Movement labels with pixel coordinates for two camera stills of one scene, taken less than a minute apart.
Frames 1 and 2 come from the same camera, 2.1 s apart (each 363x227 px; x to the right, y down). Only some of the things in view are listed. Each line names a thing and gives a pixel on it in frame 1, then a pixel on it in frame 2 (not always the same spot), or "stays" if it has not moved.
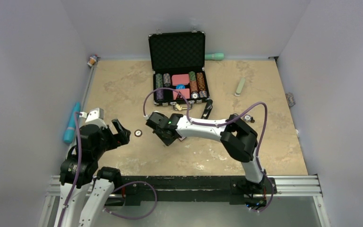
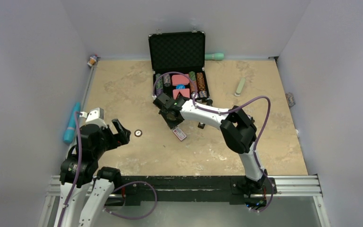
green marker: (240, 86) stays
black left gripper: (116, 139) stays
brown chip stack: (201, 81) stays
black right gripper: (168, 142) to (171, 124)
